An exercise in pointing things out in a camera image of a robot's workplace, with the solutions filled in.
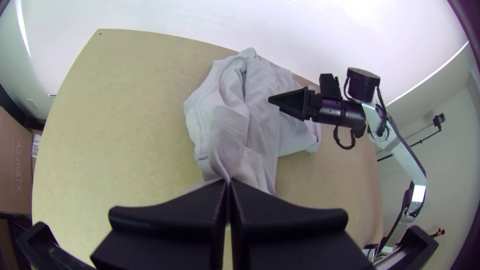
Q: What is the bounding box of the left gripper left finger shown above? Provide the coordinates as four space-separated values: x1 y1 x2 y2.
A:
89 178 229 270

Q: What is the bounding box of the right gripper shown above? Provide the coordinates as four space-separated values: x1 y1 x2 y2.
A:
268 86 367 131

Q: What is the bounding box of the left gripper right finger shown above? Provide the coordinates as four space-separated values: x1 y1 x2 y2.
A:
229 178 376 270

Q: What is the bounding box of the light grey t-shirt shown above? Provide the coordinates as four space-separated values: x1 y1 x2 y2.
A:
182 47 323 197

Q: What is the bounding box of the black stand pole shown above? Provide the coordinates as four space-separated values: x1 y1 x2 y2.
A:
376 113 446 163

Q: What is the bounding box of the brown cardboard box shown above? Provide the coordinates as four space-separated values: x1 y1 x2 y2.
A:
0 106 35 215

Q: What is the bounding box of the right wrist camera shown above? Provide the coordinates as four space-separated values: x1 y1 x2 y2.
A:
318 73 343 101

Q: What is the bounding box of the black cable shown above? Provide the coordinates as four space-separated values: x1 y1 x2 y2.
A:
332 125 357 151

